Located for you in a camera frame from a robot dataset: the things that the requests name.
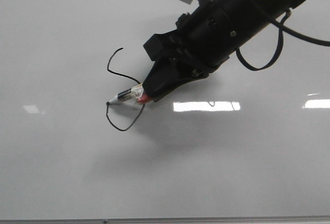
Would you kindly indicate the white whiteboard with aluminium frame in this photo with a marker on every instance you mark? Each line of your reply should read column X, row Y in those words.
column 238, row 143

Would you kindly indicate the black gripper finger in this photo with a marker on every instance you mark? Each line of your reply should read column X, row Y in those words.
column 163, row 67
column 180, row 86

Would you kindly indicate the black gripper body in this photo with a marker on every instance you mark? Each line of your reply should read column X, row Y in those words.
column 202, row 40

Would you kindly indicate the black and white whiteboard marker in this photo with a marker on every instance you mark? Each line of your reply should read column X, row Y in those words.
column 136, row 93

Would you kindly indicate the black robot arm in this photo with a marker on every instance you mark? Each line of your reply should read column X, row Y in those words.
column 260, row 13

